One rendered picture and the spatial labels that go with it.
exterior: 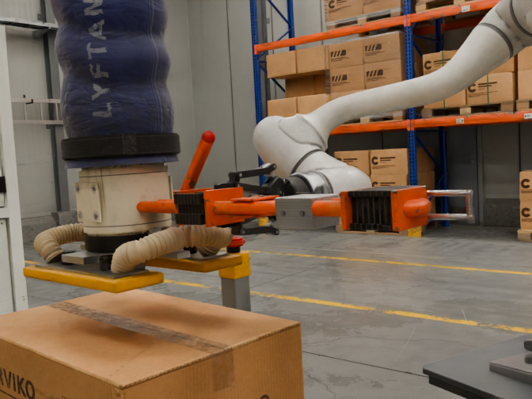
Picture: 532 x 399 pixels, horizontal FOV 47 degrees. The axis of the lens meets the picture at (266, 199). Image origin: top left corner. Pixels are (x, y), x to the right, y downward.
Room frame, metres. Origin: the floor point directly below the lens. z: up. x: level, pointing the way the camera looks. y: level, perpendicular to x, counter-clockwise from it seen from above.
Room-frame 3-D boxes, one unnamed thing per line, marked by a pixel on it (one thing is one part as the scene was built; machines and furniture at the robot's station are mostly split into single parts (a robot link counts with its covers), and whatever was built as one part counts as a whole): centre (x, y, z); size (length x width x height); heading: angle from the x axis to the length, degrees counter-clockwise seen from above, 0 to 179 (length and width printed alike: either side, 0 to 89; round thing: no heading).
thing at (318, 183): (1.20, -0.08, 1.19); 0.09 x 0.06 x 0.09; 46
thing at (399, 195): (0.79, -0.15, 1.20); 0.08 x 0.07 x 0.05; 46
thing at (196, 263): (1.28, 0.21, 1.08); 0.34 x 0.10 x 0.05; 46
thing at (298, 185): (1.14, -0.03, 1.19); 0.09 x 0.07 x 0.08; 136
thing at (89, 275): (1.14, 0.34, 1.08); 0.34 x 0.10 x 0.05; 46
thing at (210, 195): (1.04, 0.10, 1.19); 0.10 x 0.08 x 0.06; 136
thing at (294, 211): (0.89, -0.06, 1.19); 0.07 x 0.07 x 0.04; 46
